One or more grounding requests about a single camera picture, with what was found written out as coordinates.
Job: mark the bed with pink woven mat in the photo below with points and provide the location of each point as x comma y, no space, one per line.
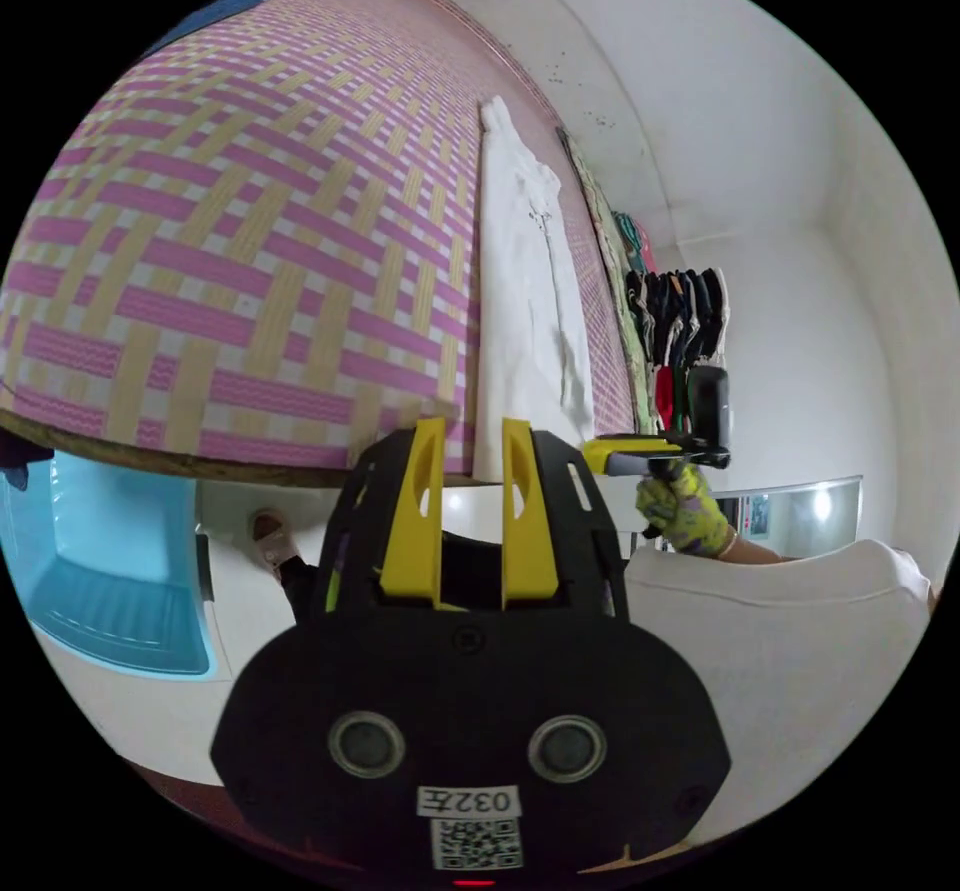
225,231

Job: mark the pile of clothes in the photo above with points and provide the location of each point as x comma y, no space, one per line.
210,13

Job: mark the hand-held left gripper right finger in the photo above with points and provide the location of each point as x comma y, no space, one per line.
529,531

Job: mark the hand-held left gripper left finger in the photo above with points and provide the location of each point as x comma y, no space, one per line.
412,523

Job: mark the light blue plastic tub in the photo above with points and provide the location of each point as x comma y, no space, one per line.
97,583

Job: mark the person's right hand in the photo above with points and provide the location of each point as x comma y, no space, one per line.
686,512

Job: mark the white short sleeve shirt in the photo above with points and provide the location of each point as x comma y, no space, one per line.
517,268

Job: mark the row of hanging clothes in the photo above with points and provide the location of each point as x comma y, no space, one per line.
679,321

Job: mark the person's right forearm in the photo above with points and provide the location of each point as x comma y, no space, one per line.
754,552

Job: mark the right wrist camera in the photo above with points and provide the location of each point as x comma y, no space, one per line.
709,400

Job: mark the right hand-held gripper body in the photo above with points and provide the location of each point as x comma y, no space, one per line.
701,456

